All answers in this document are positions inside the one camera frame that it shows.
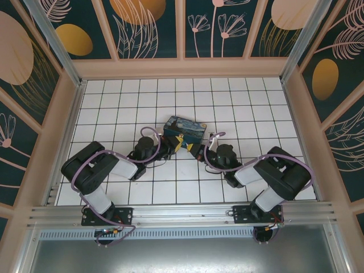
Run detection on starry night tin box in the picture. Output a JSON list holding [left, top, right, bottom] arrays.
[[163, 115, 208, 145]]

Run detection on grey metal sheet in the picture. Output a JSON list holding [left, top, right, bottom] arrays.
[[16, 224, 350, 273]]

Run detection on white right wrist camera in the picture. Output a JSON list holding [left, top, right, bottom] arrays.
[[207, 133, 221, 150]]

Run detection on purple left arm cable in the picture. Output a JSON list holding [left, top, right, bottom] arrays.
[[71, 126, 163, 247]]

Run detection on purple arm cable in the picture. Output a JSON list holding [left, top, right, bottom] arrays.
[[204, 131, 315, 245], [71, 126, 163, 247]]

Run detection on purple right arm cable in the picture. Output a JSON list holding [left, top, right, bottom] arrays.
[[204, 131, 315, 245]]

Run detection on aluminium mounting rail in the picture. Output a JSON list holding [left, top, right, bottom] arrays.
[[27, 201, 340, 228]]

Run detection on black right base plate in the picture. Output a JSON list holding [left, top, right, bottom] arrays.
[[233, 204, 285, 225]]

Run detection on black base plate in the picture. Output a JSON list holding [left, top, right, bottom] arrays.
[[233, 204, 285, 225], [81, 206, 134, 227]]

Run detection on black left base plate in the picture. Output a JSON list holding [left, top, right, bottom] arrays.
[[81, 206, 134, 227]]

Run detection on grey slotted cable duct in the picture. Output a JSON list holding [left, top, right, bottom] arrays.
[[38, 229, 257, 240]]

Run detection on aluminium frame post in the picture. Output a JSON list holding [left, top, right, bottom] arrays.
[[23, 0, 88, 88], [280, 0, 333, 83]]

